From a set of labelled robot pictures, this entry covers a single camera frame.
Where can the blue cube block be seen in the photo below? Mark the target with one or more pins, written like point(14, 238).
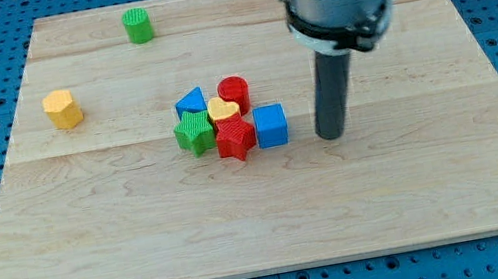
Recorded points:
point(271, 125)

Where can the red star block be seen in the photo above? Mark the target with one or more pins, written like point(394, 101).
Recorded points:
point(235, 137)

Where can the yellow heart block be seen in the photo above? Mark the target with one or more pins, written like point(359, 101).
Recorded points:
point(219, 109)

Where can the red cylinder block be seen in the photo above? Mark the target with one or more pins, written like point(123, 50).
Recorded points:
point(235, 89)

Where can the green star block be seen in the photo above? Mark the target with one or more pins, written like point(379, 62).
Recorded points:
point(195, 132)

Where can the blue triangle block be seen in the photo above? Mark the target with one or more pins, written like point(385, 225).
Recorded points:
point(192, 102)

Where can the wooden board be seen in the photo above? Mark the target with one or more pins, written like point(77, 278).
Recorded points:
point(116, 198)

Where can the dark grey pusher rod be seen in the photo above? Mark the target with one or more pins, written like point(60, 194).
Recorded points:
point(331, 90)

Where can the green cylinder block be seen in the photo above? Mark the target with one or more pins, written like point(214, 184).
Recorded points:
point(136, 22)

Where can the yellow hexagon block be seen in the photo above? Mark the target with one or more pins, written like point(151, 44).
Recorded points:
point(62, 110)

